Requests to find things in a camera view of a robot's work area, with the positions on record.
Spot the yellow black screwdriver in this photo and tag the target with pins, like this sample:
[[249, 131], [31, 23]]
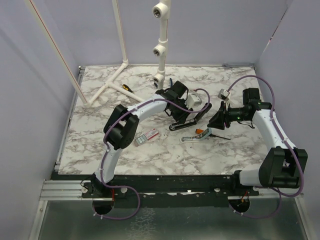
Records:
[[127, 88]]

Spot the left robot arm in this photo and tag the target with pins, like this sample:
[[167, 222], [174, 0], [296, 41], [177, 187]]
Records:
[[121, 127]]

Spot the black stapler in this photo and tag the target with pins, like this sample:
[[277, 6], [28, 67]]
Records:
[[191, 122]]

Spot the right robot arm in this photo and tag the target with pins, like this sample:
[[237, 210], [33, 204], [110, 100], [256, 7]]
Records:
[[284, 163]]

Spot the red white staple box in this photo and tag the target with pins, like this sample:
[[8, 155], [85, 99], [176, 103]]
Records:
[[145, 137]]

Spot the aluminium frame rail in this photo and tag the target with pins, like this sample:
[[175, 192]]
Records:
[[57, 187]]

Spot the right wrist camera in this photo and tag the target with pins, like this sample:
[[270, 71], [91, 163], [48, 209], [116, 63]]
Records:
[[224, 95]]

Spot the orange handled screwdriver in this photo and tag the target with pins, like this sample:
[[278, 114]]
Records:
[[199, 131]]

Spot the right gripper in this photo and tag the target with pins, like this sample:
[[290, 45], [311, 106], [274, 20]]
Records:
[[221, 117]]

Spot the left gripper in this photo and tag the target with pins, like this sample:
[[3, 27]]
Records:
[[181, 117]]

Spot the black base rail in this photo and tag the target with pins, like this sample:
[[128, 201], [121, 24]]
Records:
[[163, 191]]

